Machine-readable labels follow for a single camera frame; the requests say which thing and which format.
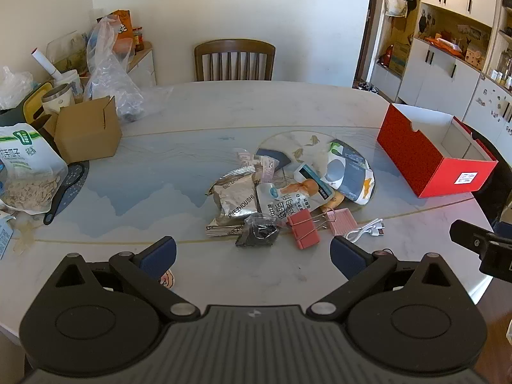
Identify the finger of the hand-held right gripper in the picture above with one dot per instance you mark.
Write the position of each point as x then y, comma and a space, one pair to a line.
472, 238

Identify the white packet with blue label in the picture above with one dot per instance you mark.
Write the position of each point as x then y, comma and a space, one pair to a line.
312, 180

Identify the red sauce jar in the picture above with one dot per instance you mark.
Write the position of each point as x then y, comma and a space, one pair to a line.
138, 40

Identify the silver snack packet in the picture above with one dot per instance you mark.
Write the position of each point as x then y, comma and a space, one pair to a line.
222, 231
236, 194

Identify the clear plastic bag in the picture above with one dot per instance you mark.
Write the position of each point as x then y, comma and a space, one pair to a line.
108, 80

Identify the small pink printed packet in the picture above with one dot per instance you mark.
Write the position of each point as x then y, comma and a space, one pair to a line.
260, 166

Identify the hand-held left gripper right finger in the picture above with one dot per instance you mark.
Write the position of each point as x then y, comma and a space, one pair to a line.
347, 256

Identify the sunflower seed bag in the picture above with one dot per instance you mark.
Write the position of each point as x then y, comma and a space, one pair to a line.
28, 168

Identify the orange snack bag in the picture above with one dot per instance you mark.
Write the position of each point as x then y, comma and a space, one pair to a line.
123, 24

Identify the white lint roller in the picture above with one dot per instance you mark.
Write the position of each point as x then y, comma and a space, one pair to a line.
46, 62

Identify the red cardboard box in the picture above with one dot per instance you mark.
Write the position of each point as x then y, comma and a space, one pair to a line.
416, 156

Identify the white fridge with magnets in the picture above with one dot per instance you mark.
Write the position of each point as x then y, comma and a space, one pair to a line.
490, 108

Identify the dark blue packet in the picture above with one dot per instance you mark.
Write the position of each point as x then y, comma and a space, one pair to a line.
276, 156

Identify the white hanging tote bag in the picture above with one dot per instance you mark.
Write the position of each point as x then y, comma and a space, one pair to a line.
396, 6

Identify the white wall cabinet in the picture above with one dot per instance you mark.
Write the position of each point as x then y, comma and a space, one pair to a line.
440, 72

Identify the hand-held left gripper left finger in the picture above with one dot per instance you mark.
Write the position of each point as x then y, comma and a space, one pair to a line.
159, 256

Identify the yellow lidded container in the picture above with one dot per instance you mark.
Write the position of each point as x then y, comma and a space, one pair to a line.
34, 102

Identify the white side cabinet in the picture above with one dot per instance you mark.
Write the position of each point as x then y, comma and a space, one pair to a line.
142, 68

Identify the white chicken snack packet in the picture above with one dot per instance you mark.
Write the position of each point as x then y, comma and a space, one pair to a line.
282, 204

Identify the wooden chair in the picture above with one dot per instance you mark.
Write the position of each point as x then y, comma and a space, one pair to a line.
234, 60

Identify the white crumpled plastic bag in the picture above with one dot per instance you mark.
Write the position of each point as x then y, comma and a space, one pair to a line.
14, 86

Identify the white insulated cup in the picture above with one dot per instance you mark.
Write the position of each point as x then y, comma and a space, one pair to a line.
56, 98

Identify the red binder clip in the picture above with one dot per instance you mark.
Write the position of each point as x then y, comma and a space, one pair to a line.
304, 230

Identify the pink binder clip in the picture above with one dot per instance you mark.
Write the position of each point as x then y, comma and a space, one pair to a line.
340, 222

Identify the cartoon face doll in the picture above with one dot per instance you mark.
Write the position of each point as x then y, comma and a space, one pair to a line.
168, 279

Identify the clear bag of black snacks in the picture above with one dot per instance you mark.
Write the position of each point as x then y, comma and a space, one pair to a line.
258, 230

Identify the open shelving unit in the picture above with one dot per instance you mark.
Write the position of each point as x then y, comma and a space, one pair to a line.
394, 56

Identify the brown cardboard box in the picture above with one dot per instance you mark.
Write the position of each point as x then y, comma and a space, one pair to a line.
88, 132

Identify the black chair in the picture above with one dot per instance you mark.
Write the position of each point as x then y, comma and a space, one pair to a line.
494, 192

